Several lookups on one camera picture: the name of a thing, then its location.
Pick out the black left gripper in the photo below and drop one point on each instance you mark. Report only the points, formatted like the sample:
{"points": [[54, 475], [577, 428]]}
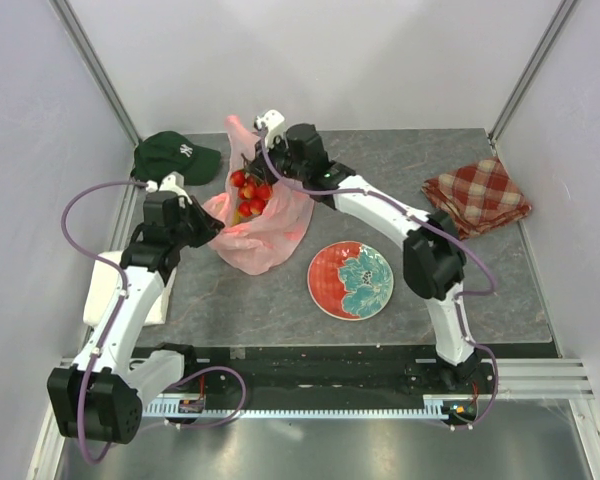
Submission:
{"points": [[209, 227]]}

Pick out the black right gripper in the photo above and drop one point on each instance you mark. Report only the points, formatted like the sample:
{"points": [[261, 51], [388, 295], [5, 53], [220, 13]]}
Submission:
{"points": [[260, 167]]}

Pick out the pink plastic bag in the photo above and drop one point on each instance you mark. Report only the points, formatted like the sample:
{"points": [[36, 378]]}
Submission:
{"points": [[256, 245]]}

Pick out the red fake cherry bunch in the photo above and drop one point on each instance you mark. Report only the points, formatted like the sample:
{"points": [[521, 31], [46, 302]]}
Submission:
{"points": [[252, 190]]}

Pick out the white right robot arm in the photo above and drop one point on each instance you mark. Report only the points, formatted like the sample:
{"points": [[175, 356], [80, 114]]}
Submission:
{"points": [[433, 260]]}

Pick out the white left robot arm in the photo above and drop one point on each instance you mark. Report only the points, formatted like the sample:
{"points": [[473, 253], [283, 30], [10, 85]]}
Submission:
{"points": [[100, 395]]}

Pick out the yellow fake mango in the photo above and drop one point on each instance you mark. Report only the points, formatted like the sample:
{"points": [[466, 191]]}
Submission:
{"points": [[236, 218]]}

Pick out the dark green baseball cap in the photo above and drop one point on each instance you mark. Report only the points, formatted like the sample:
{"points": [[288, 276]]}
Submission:
{"points": [[169, 152]]}

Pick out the white folded towel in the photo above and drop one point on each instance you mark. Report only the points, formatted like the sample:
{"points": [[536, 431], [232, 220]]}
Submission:
{"points": [[104, 281]]}

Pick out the red and teal floral plate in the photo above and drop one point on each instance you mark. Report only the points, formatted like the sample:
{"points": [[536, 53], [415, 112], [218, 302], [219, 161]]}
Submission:
{"points": [[350, 281]]}

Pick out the red plaid folded cloth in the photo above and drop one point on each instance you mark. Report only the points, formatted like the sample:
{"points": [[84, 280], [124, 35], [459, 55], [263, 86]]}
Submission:
{"points": [[479, 197]]}

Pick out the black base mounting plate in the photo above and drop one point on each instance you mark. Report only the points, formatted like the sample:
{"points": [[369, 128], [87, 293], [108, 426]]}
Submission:
{"points": [[236, 389]]}

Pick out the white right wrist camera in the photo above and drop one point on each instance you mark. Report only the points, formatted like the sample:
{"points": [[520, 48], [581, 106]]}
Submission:
{"points": [[271, 125]]}

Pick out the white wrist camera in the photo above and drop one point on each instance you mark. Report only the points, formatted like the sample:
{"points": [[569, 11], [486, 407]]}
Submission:
{"points": [[174, 183], [271, 125]]}

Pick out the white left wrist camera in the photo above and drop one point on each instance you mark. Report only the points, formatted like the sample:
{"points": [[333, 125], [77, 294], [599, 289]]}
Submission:
{"points": [[174, 183]]}

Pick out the left aluminium corner post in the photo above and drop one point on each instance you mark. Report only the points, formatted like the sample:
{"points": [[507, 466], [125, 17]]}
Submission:
{"points": [[81, 41]]}

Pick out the aluminium corner post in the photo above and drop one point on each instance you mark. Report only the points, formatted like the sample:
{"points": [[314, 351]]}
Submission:
{"points": [[81, 41], [539, 55]]}

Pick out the right aluminium corner post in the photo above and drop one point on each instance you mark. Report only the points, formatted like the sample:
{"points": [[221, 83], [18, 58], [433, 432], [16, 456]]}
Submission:
{"points": [[539, 55]]}

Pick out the aluminium frame rail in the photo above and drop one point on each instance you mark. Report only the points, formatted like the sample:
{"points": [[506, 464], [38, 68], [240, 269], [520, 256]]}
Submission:
{"points": [[545, 380]]}

